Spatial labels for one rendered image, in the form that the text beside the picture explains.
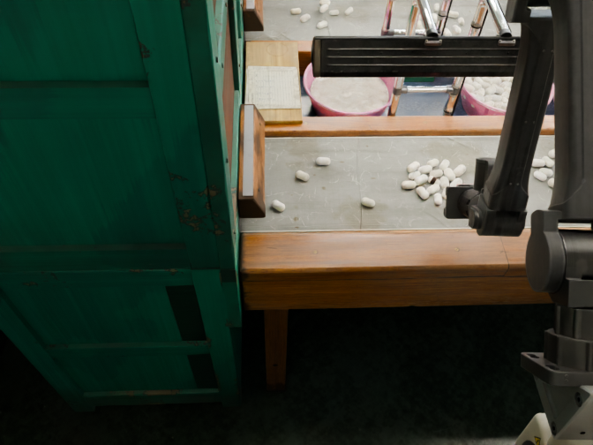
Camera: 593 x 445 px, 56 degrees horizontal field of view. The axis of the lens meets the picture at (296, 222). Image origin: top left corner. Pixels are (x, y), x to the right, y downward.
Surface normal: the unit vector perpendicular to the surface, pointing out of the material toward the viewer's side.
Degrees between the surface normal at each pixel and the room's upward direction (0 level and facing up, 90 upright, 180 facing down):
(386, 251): 0
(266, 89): 0
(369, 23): 0
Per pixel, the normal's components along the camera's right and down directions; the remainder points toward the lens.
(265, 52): 0.03, -0.59
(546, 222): -0.04, -0.08
